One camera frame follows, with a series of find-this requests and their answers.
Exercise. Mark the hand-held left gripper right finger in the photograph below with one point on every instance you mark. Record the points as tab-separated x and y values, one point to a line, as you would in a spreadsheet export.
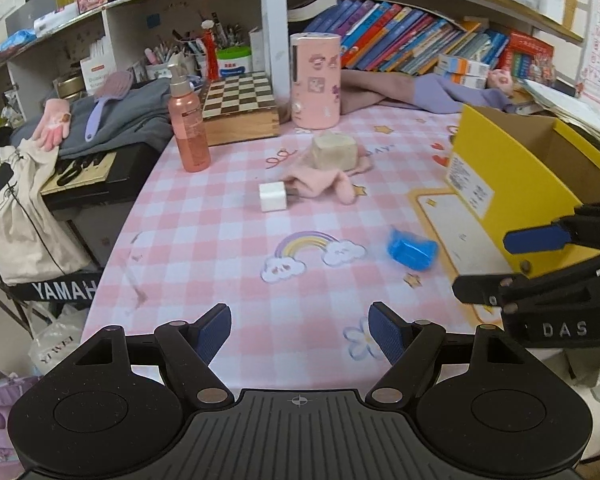
386	332

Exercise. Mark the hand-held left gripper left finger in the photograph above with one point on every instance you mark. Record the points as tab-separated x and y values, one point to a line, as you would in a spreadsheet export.
215	332

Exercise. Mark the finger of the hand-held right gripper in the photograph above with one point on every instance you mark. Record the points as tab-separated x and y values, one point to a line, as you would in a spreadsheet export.
535	240
485	289

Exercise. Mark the yellow cardboard box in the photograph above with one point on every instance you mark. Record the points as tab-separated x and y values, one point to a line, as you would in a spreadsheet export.
520	170

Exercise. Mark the blue packet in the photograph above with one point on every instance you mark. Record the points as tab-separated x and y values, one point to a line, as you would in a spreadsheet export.
412	251

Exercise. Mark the white charger plug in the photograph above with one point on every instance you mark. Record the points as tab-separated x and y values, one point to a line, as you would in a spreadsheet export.
274	197

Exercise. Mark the green lid container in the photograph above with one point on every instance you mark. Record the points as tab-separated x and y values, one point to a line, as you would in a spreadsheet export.
235	62

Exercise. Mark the pink checked tablecloth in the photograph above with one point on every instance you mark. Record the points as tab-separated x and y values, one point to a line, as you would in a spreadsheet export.
205	260

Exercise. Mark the stack of papers and books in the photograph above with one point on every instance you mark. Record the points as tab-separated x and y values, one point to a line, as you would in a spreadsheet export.
575	110

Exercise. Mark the white plastic bag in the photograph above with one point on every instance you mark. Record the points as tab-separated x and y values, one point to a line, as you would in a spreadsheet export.
57	342

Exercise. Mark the pink knitted glove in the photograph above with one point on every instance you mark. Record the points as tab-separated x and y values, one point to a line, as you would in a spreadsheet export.
320	182

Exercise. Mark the red books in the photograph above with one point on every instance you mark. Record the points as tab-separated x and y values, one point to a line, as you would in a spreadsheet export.
530	57

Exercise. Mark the orange and white boxes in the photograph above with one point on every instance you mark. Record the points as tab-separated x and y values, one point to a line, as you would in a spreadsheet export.
462	70

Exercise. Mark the beige foam block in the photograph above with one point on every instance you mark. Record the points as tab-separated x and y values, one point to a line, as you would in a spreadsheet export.
334	152

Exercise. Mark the black piano keyboard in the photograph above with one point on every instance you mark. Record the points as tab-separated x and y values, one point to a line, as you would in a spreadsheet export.
100	175

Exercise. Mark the pink spray bottle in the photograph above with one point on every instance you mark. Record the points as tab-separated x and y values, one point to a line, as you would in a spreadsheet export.
190	130

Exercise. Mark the mauve cloth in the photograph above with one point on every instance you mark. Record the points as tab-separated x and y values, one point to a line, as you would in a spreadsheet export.
380	90

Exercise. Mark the beige canvas bag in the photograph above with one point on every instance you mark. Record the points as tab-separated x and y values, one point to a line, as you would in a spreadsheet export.
20	220

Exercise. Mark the grey clothes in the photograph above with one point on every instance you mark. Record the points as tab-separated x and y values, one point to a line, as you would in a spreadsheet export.
135	120

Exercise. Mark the wooden chessboard box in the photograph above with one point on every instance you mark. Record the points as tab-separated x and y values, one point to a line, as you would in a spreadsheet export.
237	105

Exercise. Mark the purple backpack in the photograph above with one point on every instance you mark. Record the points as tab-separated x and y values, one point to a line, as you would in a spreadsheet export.
0	420

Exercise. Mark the row of colourful books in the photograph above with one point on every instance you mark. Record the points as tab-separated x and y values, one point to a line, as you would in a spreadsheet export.
405	35

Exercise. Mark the pink cylinder with stickers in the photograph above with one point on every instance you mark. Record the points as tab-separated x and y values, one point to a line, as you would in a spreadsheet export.
315	85

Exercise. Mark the purple hairbrush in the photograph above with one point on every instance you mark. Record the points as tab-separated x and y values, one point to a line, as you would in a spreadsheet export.
107	92

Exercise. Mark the pink glove with bear patch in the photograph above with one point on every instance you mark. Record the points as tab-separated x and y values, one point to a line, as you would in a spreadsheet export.
52	122

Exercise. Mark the red doll figure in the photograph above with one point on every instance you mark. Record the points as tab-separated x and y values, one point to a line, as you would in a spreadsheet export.
211	55

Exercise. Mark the pens in holders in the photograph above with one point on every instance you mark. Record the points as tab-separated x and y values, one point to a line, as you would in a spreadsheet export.
180	47

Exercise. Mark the white shelf unit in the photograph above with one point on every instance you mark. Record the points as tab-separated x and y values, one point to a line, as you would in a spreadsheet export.
130	25

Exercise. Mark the thick black book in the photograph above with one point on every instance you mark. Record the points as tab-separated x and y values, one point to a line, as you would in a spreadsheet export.
312	5

